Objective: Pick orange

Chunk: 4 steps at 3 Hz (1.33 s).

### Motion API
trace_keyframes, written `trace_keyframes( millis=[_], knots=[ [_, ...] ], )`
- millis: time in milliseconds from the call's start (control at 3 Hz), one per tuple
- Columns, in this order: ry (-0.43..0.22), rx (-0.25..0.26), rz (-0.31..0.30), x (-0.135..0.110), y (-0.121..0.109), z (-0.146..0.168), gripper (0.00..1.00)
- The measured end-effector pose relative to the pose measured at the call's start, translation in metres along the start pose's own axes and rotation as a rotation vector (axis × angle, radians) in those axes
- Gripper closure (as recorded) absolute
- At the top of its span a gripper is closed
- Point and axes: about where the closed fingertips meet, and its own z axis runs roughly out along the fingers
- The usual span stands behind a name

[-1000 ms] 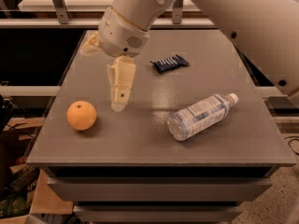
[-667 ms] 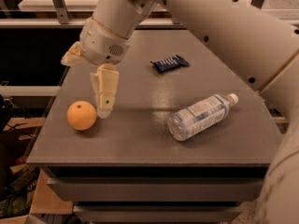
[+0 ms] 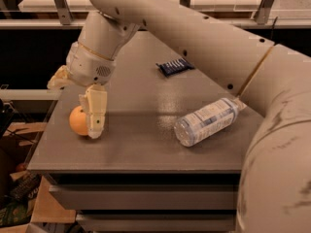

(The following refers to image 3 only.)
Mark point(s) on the metal shelf frame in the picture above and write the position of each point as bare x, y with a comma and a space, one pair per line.
244, 13

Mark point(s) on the dark blue snack packet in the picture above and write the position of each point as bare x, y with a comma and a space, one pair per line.
174, 67

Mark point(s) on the cardboard box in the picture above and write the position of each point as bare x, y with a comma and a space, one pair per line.
48, 215

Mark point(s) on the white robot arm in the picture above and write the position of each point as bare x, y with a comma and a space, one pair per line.
274, 190

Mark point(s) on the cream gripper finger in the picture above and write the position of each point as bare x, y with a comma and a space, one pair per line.
94, 104
60, 78

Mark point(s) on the clear plastic water bottle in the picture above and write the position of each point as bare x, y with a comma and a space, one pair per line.
207, 121

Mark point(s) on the grey drawer cabinet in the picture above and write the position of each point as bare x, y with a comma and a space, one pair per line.
137, 177

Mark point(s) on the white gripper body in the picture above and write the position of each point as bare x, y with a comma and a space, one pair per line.
86, 67

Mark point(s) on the orange fruit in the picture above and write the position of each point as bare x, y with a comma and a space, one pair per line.
77, 121

